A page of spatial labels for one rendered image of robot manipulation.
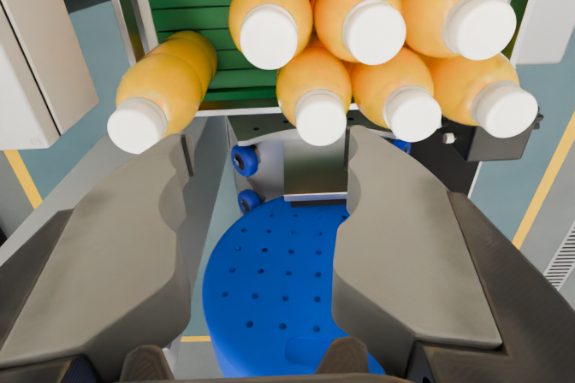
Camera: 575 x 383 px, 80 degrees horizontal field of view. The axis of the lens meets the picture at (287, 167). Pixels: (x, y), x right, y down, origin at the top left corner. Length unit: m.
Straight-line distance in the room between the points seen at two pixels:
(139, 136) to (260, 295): 0.19
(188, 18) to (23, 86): 0.21
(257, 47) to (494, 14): 0.16
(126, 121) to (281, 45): 0.13
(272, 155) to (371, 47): 0.28
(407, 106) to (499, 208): 1.82
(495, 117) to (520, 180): 1.71
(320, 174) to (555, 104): 1.55
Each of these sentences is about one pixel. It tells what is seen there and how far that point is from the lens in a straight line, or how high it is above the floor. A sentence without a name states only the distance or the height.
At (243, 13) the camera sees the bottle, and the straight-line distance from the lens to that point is 0.28.
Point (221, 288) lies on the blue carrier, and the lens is 0.38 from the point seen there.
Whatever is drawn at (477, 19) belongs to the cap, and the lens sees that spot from 0.28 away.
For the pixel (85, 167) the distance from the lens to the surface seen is 1.02.
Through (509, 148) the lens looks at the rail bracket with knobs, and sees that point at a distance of 0.48.
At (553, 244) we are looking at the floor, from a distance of 2.46.
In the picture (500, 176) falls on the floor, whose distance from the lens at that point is 1.95.
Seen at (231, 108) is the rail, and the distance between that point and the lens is 0.41.
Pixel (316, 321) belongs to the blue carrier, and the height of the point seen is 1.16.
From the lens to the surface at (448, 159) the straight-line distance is 1.57.
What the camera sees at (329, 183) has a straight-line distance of 0.39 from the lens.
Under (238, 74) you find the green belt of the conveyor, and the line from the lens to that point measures 0.48.
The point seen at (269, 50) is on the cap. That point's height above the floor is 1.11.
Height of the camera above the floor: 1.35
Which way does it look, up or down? 57 degrees down
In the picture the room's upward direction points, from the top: 178 degrees clockwise
